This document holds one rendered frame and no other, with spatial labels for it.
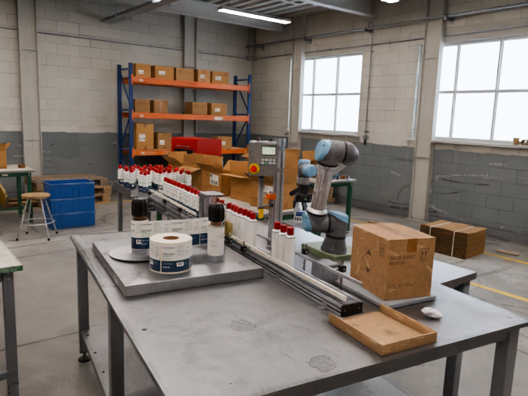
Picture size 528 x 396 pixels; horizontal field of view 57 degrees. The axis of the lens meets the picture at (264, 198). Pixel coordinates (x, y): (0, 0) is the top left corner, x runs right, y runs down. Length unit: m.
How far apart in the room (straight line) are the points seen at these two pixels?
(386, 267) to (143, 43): 8.99
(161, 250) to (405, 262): 1.09
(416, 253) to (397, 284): 0.15
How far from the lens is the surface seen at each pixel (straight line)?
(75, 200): 7.18
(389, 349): 1.78
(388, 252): 2.13
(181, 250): 2.30
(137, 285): 2.20
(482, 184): 7.97
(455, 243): 6.42
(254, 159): 2.70
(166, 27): 10.87
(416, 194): 8.52
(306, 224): 2.71
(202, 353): 1.70
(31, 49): 9.80
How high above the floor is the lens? 1.61
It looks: 9 degrees down
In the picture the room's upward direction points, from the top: 2 degrees clockwise
